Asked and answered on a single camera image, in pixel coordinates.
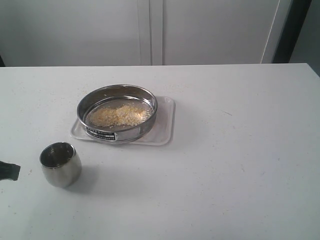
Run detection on stainless steel cup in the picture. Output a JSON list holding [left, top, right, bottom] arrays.
[[39, 142, 82, 188]]

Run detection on yellow and white grain mix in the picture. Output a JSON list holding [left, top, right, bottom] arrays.
[[88, 104, 151, 127]]

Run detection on round stainless steel sieve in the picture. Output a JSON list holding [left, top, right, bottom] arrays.
[[77, 84, 158, 145]]

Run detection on white rectangular plastic tray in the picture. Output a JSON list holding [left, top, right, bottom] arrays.
[[70, 96, 176, 146]]

